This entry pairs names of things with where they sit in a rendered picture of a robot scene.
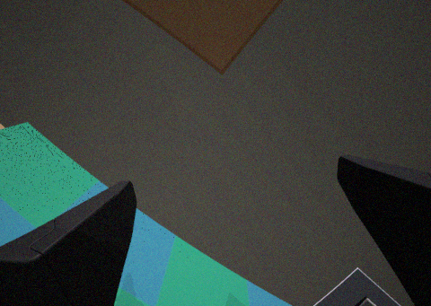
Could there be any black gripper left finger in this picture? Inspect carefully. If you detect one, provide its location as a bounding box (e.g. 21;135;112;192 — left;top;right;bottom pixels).
0;180;136;306

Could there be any grey panel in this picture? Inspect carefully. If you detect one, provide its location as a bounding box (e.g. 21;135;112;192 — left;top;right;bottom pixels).
313;267;400;306

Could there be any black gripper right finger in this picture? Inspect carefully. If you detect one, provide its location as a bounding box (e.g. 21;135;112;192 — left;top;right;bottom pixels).
337;154;431;306

